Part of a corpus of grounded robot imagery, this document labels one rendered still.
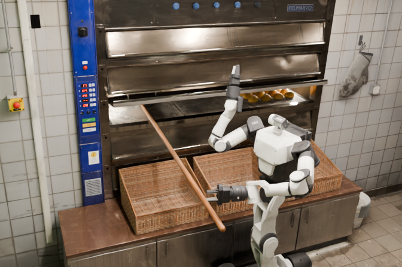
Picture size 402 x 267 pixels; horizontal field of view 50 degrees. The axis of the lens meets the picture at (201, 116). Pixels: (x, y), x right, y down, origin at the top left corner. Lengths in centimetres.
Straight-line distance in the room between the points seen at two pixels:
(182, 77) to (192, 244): 123
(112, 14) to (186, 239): 166
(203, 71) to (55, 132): 116
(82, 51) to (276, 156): 142
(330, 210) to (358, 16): 165
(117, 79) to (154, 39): 38
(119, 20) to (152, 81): 49
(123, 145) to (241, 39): 120
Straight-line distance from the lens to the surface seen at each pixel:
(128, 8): 304
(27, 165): 328
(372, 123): 454
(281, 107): 378
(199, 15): 321
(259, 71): 354
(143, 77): 317
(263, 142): 269
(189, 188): 353
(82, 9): 294
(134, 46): 308
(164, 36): 315
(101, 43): 304
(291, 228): 371
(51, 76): 305
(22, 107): 303
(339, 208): 392
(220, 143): 274
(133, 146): 335
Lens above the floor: 250
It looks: 23 degrees down
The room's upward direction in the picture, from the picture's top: 2 degrees clockwise
